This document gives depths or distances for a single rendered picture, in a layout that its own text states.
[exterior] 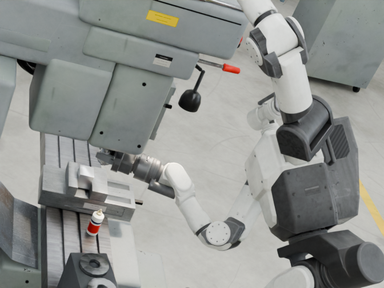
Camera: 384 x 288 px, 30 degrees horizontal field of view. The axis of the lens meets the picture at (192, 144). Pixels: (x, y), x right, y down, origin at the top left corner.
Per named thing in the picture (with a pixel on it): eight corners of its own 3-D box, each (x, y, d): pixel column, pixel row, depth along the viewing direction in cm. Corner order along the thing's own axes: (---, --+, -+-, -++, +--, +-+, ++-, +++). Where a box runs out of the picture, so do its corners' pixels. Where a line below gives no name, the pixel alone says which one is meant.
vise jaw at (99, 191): (103, 176, 273) (106, 168, 271) (104, 202, 260) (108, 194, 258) (88, 174, 271) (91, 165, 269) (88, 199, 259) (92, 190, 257)
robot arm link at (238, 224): (236, 261, 235) (268, 202, 239) (233, 255, 223) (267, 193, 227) (206, 244, 238) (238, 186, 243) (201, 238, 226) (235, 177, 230)
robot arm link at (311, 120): (323, 88, 189) (331, 126, 198) (294, 82, 195) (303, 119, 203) (301, 116, 184) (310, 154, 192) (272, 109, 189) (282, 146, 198)
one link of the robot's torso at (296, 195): (350, 233, 228) (319, 128, 237) (388, 212, 195) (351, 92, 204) (260, 253, 223) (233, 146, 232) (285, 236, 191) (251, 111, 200)
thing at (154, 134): (152, 134, 240) (174, 81, 229) (154, 140, 236) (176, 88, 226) (141, 131, 238) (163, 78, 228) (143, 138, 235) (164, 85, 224)
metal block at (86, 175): (88, 179, 267) (94, 167, 264) (89, 190, 262) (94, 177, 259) (75, 176, 265) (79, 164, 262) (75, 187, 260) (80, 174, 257)
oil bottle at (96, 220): (96, 229, 258) (106, 206, 252) (97, 236, 255) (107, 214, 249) (86, 227, 256) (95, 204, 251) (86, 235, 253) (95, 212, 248)
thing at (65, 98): (84, 102, 240) (107, 35, 227) (88, 144, 220) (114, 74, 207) (27, 88, 233) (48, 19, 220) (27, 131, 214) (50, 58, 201)
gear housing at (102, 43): (176, 44, 233) (188, 17, 228) (190, 83, 214) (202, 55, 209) (76, 17, 221) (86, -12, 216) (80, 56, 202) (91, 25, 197)
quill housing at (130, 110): (135, 124, 246) (168, 44, 230) (143, 160, 230) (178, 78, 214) (82, 112, 240) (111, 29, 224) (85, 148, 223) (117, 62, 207)
